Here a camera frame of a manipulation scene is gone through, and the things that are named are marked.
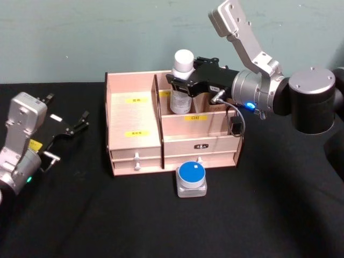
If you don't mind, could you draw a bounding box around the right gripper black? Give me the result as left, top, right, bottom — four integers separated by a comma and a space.
165, 56, 240, 105

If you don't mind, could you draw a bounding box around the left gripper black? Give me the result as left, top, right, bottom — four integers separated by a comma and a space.
28, 93, 90, 154

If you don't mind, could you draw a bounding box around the white plastic bottle with cap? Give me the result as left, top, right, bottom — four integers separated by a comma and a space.
169, 49, 196, 115

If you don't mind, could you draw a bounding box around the pale wooden desk organizer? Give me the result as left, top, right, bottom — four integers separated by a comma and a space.
104, 70, 244, 178

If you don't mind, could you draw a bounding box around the shallow wooden drawer white knob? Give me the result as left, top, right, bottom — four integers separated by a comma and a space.
111, 160, 163, 176
110, 149, 162, 162

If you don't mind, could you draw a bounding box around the wide wooden drawer white knob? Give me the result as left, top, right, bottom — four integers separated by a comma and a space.
163, 151, 238, 165

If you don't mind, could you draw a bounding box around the blue push button grey base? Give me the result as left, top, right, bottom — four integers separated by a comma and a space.
176, 161, 209, 198

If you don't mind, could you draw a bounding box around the black table cloth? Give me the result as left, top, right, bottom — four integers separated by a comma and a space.
0, 80, 344, 258

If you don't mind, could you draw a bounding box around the right gripper thin dark cable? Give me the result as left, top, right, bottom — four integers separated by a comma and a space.
209, 89, 246, 137

